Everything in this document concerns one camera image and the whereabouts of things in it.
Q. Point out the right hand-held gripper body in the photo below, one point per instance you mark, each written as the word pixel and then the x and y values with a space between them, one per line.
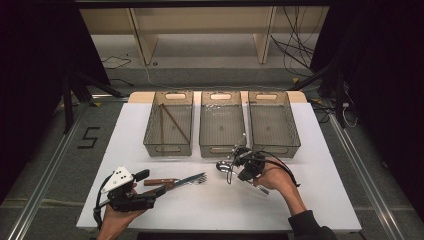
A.
pixel 255 163

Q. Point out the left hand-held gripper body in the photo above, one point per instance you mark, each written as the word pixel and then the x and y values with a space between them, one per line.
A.
pixel 130 200

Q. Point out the silver metal spoon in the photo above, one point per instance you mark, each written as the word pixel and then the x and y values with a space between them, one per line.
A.
pixel 221 165

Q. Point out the transparent grey plastic bin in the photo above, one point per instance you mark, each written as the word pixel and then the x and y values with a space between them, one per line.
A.
pixel 273 126
pixel 216 123
pixel 173 143

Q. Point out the person's left hand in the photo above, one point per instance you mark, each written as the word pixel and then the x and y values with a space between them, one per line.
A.
pixel 115 221

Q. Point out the person's right hand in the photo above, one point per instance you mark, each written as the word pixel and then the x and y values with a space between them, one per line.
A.
pixel 276 178

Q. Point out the white table cover sheet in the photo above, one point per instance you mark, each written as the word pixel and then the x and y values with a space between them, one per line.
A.
pixel 186 210

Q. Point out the black tripod stand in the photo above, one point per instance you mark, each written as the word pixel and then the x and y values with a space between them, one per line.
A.
pixel 68 106

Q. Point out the black metal stand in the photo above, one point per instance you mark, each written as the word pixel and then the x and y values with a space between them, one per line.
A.
pixel 339 100

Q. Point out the beige wooden desk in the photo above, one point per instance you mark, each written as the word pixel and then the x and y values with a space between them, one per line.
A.
pixel 140 33

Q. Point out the black curtain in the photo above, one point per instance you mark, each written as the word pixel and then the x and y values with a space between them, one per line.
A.
pixel 383 66
pixel 33 66

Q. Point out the aluminium floor rail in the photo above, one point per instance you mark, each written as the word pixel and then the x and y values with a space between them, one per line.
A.
pixel 366 176
pixel 43 186

